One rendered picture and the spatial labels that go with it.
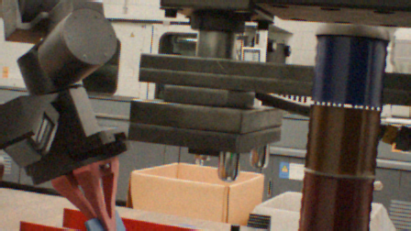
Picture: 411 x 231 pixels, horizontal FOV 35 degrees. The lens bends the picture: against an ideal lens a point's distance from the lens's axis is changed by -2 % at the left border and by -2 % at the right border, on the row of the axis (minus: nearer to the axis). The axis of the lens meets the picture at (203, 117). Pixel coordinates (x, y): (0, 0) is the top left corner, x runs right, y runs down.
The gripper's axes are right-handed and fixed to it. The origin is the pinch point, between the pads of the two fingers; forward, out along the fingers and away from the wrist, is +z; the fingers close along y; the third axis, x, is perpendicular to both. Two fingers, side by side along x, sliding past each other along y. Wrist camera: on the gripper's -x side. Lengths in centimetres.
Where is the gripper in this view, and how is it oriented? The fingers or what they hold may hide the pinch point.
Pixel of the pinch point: (106, 226)
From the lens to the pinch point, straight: 70.1
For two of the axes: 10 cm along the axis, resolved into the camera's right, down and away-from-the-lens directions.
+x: 3.0, -0.6, 9.5
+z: 3.6, 9.3, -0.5
